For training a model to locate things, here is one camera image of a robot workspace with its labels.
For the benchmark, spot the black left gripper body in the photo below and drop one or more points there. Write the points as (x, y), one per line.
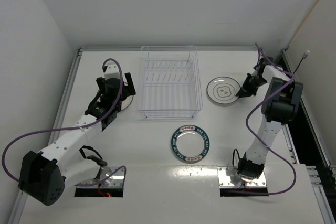
(128, 87)

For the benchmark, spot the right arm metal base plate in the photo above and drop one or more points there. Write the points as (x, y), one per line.
(229, 179)

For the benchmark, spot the orange sunburst plate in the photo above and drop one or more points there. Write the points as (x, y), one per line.
(126, 103)

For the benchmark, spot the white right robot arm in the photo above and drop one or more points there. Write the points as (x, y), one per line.
(279, 107)

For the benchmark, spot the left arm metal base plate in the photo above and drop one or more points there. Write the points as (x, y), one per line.
(108, 177)

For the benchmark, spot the white wire dish rack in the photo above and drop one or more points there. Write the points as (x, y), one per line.
(169, 85)

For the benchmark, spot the black wall cable white plug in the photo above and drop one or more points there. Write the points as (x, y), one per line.
(303, 57)

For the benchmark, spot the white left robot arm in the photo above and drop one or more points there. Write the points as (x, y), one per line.
(46, 174)

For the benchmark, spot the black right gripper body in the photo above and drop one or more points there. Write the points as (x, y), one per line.
(252, 82)

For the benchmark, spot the green ring lettered plate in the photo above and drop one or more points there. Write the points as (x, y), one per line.
(190, 144)

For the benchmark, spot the white plate green cloud motif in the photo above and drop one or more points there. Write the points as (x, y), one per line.
(223, 91)

